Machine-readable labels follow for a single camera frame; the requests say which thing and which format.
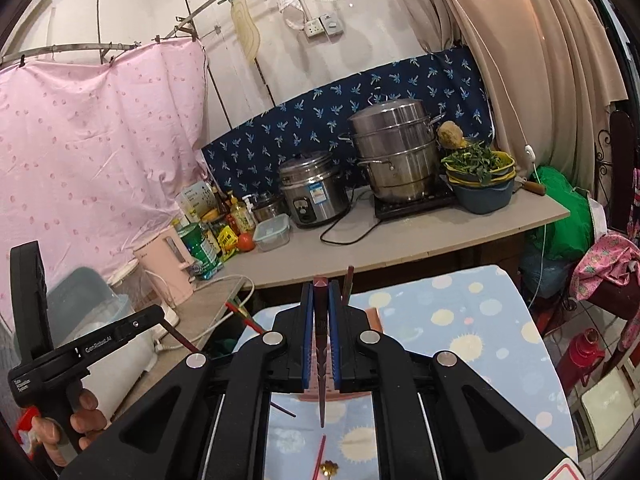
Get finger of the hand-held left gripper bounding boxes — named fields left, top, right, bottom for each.
left=72, top=306, right=167, bottom=361

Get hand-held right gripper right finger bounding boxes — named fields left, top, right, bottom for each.
left=327, top=282, right=576, bottom=480

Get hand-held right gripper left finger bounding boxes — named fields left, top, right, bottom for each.
left=60, top=282, right=317, bottom=480

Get pink perforated utensil holder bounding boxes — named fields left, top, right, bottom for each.
left=300, top=305, right=386, bottom=402

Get red chopstick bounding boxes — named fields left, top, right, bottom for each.
left=312, top=434, right=327, bottom=479
left=224, top=302, right=266, bottom=334

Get person's left hand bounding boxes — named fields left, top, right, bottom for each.
left=37, top=389, right=109, bottom=467

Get white dish rack with lid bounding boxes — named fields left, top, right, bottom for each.
left=47, top=266, right=157, bottom=388

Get white power strip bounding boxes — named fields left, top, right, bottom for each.
left=150, top=305, right=182, bottom=352

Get pink electric kettle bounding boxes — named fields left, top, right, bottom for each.
left=132, top=225, right=196, bottom=307

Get clear food container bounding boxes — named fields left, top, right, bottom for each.
left=252, top=214, right=292, bottom=253

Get wooden counter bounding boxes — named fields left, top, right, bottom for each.
left=115, top=187, right=572, bottom=411

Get green tin can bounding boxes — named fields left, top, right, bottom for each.
left=177, top=219, right=225, bottom=281

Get blue planet print tablecloth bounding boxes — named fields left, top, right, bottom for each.
left=250, top=264, right=577, bottom=480

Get yellow packet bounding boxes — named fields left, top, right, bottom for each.
left=217, top=225, right=239, bottom=261

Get yellow label bottle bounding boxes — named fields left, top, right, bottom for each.
left=237, top=195, right=257, bottom=234

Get small lidded steel pot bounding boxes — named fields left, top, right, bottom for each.
left=250, top=192, right=289, bottom=224

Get silver rice cooker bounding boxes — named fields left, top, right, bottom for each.
left=277, top=150, right=350, bottom=229

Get clear jug with white label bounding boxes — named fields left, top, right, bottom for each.
left=174, top=180, right=219, bottom=222

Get black induction cooker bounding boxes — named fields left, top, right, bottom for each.
left=373, top=187, right=459, bottom=221

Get dark sauce bottle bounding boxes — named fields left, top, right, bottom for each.
left=212, top=187, right=236, bottom=222

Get pink dotted curtain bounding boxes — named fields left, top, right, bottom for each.
left=0, top=37, right=212, bottom=335

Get steel steamer pot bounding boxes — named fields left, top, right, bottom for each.
left=338, top=100, right=447, bottom=204

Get blue plastic basin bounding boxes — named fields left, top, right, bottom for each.
left=449, top=177, right=516, bottom=215

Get green leafy vegetables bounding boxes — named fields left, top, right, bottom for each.
left=442, top=142, right=504, bottom=184

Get navy floral cloth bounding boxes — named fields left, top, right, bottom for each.
left=200, top=45, right=496, bottom=200

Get brown lumpy root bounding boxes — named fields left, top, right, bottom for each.
left=437, top=120, right=464, bottom=150

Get yellow plastic basket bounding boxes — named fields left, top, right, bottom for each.
left=444, top=150, right=517, bottom=184

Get red thermos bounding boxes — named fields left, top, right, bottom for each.
left=557, top=328, right=606, bottom=387

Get green plastic bag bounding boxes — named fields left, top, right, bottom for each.
left=521, top=165, right=609, bottom=262

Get pink patterned cloth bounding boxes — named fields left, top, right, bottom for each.
left=570, top=232, right=640, bottom=307

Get white square box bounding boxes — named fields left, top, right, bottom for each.
left=579, top=374, right=637, bottom=437

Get beige hanging board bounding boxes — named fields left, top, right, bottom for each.
left=230, top=0, right=262, bottom=65

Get beige curtain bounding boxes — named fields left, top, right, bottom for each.
left=384, top=0, right=629, bottom=197

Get white power cable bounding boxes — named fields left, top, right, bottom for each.
left=192, top=274, right=252, bottom=350

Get black power cable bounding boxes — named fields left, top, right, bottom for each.
left=319, top=187, right=382, bottom=247

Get wooden handle knife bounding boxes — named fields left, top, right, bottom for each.
left=515, top=177, right=549, bottom=197

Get metal curtain rail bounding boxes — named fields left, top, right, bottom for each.
left=0, top=0, right=282, bottom=67

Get white wall socket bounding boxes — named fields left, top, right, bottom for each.
left=304, top=12, right=346, bottom=39

